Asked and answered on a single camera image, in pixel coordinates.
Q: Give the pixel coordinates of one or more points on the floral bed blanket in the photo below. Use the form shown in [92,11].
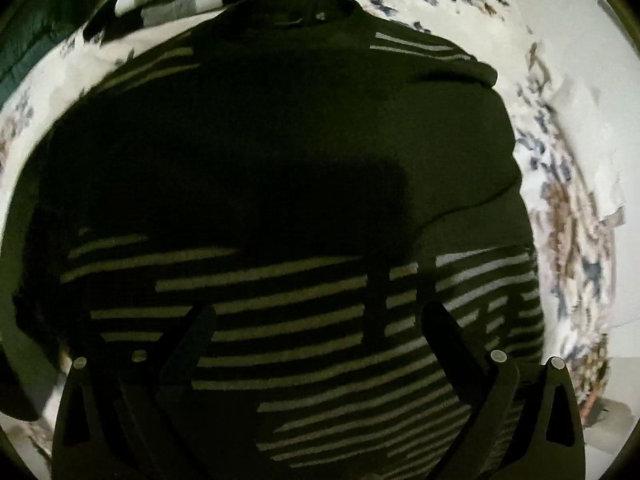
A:
[572,238]

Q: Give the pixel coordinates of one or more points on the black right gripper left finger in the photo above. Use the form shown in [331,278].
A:
[136,418]

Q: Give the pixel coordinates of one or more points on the dark green pillow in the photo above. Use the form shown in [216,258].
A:
[34,29]

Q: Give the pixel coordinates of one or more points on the dark striped sweater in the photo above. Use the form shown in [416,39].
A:
[298,166]

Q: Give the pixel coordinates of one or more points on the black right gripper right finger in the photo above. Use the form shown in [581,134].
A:
[524,421]

